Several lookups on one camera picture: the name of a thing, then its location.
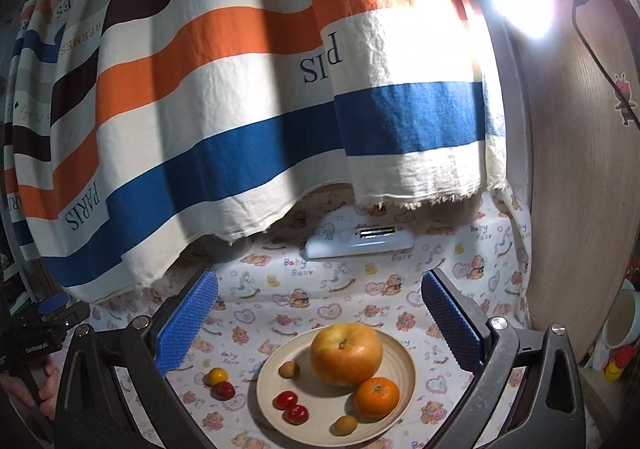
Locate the striped cloth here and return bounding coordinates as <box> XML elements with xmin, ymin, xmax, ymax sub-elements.
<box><xmin>0</xmin><ymin>0</ymin><xmax>506</xmax><ymax>302</ymax></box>

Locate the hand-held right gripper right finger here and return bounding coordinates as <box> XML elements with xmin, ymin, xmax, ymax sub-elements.
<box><xmin>421</xmin><ymin>268</ymin><xmax>586</xmax><ymax>449</ymax></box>

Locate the cartoon bear sticker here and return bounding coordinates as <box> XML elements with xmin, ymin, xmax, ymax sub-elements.
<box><xmin>612</xmin><ymin>73</ymin><xmax>640</xmax><ymax>128</ymax></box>

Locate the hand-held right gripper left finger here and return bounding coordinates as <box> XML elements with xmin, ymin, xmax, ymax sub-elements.
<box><xmin>55</xmin><ymin>267</ymin><xmax>220</xmax><ymax>449</ymax></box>

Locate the black lamp cable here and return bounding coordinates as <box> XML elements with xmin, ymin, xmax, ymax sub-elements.
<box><xmin>570</xmin><ymin>0</ymin><xmax>640</xmax><ymax>130</ymax></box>

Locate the beige round plate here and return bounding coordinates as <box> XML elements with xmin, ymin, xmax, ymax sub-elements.
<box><xmin>256</xmin><ymin>326</ymin><xmax>417</xmax><ymax>445</ymax></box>

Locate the orange tangerine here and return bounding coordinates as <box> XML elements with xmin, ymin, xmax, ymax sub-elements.
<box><xmin>354</xmin><ymin>377</ymin><xmax>401</xmax><ymax>419</ymax></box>

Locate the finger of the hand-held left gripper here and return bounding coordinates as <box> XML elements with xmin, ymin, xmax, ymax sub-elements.
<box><xmin>37</xmin><ymin>292</ymin><xmax>69</xmax><ymax>318</ymax></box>

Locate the white printed mug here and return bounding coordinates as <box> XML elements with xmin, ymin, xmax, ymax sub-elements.
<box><xmin>601</xmin><ymin>279</ymin><xmax>640</xmax><ymax>383</ymax></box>

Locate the white power strip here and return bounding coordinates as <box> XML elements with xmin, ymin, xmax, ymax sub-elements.
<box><xmin>305</xmin><ymin>225</ymin><xmax>415</xmax><ymax>260</ymax></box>

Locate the person's left hand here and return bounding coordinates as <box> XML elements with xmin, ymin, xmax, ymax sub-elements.
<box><xmin>0</xmin><ymin>361</ymin><xmax>59</xmax><ymax>421</ymax></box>

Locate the bear printed cloth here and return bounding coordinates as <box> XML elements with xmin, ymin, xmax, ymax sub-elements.
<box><xmin>65</xmin><ymin>184</ymin><xmax>531</xmax><ymax>449</ymax></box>

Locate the wooden panel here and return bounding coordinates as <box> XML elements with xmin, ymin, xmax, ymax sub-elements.
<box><xmin>515</xmin><ymin>0</ymin><xmax>640</xmax><ymax>365</ymax></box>

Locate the large yellow apple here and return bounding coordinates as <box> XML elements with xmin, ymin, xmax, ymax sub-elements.
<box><xmin>310</xmin><ymin>323</ymin><xmax>384</xmax><ymax>387</ymax></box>

